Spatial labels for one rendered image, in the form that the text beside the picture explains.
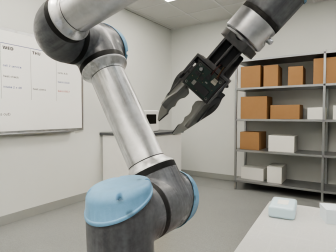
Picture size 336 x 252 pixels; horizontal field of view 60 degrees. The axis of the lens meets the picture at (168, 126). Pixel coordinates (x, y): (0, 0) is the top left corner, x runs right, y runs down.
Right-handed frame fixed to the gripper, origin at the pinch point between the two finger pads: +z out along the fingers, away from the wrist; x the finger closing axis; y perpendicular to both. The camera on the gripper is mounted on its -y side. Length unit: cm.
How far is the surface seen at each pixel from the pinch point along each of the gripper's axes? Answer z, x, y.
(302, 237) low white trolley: 9, 52, -38
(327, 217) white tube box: 2, 60, -53
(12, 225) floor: 248, -70, -174
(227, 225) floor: 106, 93, -233
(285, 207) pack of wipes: 10, 48, -55
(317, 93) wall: -67, 94, -419
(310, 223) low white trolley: 7, 57, -52
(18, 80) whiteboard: 141, -173, -207
